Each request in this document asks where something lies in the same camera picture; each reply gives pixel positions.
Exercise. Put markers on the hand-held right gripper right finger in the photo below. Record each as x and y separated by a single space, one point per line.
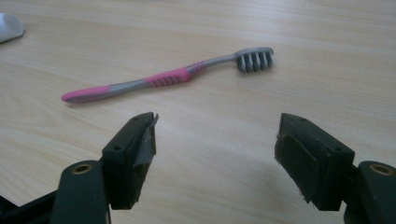
317 161

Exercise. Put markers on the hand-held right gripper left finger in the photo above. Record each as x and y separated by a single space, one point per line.
124 161

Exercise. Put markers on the pink and grey toothbrush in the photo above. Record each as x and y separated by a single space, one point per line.
165 79

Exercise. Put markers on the white purple toothpaste tube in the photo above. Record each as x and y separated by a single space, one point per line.
8 27

